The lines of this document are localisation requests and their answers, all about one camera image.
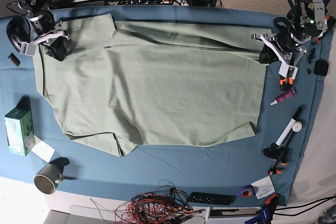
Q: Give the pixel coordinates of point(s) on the white black hand pump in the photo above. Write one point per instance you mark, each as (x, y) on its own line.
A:
(294, 126)

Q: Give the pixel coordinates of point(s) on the black square box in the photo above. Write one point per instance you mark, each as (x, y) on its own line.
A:
(321, 68)

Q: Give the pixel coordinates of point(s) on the purple tape roll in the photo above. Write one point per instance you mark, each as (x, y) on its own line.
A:
(246, 192)

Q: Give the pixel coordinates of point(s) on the orange black utility knife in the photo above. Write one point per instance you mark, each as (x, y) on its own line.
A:
(285, 83)

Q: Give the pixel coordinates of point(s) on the black remote control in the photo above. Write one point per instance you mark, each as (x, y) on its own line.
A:
(212, 199)

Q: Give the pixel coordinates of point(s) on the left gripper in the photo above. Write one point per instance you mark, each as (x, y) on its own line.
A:
(281, 45)

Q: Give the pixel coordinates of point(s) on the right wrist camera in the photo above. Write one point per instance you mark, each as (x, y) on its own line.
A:
(28, 48)

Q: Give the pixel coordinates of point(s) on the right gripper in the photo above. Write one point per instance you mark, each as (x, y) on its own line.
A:
(51, 36)

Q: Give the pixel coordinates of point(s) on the small silver lighter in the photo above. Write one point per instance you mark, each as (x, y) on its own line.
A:
(14, 60)

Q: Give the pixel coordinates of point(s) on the black computer mouse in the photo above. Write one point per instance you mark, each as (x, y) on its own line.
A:
(17, 33)

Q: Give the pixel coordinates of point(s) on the green tissue box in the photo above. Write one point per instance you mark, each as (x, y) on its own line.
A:
(19, 131)

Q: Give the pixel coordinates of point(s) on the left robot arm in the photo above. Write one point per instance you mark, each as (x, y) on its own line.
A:
(306, 20)

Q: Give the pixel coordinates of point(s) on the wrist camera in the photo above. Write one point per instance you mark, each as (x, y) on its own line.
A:
(286, 70)
(28, 48)

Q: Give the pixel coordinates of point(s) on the orange black spring clamp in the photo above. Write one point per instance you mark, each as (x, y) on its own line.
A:
(280, 158)

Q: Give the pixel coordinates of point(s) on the sage green T-shirt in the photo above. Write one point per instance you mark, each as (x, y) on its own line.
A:
(130, 83)

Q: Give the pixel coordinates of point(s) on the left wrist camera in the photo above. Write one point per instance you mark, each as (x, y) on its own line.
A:
(286, 70)

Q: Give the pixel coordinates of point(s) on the black power strip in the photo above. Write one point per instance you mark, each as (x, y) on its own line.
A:
(142, 2)

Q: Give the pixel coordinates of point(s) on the white paper slip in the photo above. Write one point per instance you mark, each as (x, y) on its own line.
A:
(43, 151)

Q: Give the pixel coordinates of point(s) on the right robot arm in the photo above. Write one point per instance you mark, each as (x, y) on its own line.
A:
(35, 9)

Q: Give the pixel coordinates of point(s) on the purple glue tube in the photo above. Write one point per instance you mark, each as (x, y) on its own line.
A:
(284, 96)

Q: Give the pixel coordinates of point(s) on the grey ceramic mug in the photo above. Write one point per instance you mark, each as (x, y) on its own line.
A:
(48, 179)

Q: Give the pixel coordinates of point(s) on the blue bar clamp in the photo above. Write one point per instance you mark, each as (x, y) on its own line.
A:
(266, 212)

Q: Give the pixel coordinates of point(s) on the white card box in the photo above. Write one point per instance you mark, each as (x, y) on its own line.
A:
(263, 187)

